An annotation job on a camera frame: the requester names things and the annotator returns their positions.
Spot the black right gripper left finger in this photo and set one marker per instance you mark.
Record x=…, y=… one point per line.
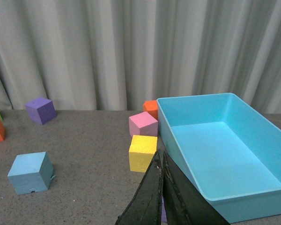
x=145, y=208

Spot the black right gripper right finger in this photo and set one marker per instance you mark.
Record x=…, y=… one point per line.
x=184, y=205

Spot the light blue cube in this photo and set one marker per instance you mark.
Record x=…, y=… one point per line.
x=31, y=173

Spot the purple foam cube right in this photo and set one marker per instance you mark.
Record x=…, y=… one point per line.
x=163, y=217

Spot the purple foam cube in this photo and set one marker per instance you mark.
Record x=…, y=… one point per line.
x=163, y=217
x=41, y=110

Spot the yellow foam cube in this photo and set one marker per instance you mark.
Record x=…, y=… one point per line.
x=141, y=152

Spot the light blue plastic bin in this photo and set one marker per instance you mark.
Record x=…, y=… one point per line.
x=229, y=151

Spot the pink foam cube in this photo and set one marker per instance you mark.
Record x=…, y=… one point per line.
x=143, y=124

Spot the orange foam cube right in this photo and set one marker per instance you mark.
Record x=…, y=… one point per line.
x=151, y=107

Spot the purple foam cube back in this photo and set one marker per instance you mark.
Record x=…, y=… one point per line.
x=41, y=110

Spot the grey curtain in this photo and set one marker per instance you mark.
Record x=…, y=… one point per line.
x=117, y=54

